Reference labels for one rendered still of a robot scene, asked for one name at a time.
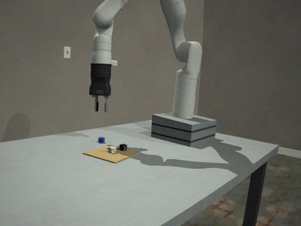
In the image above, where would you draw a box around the blue die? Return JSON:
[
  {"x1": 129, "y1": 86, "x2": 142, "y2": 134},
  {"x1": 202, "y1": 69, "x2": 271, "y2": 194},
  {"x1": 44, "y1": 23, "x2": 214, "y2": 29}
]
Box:
[{"x1": 98, "y1": 137, "x2": 105, "y2": 143}]

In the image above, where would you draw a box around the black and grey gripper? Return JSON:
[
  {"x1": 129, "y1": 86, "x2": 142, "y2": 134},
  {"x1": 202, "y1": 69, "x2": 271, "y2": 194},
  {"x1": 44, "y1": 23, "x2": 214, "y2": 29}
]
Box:
[{"x1": 89, "y1": 50, "x2": 118, "y2": 112}]

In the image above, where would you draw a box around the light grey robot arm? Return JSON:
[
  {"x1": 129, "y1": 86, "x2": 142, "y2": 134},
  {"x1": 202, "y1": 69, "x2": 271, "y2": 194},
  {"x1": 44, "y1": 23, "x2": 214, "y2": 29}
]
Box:
[{"x1": 92, "y1": 0, "x2": 202, "y2": 119}]

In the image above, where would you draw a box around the tan flat square mat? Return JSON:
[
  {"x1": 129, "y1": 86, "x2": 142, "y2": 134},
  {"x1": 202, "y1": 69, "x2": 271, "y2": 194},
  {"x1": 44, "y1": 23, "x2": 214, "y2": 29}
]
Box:
[{"x1": 83, "y1": 145, "x2": 140, "y2": 163}]

